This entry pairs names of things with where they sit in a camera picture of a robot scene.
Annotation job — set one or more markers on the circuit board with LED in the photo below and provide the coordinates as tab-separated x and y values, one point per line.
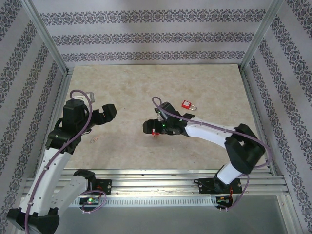
223	200
90	200

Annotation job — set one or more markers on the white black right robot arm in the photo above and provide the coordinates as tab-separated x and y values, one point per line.
207	135

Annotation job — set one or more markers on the aluminium side rail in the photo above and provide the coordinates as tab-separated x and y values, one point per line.
58	97
253	97

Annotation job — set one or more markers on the grey metal sheet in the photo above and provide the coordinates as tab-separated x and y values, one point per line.
158	221

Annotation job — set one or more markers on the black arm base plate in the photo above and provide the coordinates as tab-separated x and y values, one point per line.
204	186
104	186

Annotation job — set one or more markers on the red padlock with steel shackle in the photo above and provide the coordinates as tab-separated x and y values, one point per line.
186	104
155	133

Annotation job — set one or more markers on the aluminium base rail bed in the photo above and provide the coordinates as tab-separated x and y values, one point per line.
156	187

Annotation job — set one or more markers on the aluminium frame post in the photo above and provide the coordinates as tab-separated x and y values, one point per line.
47	39
260	36

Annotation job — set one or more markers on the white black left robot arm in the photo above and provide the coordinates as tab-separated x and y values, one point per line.
56	170

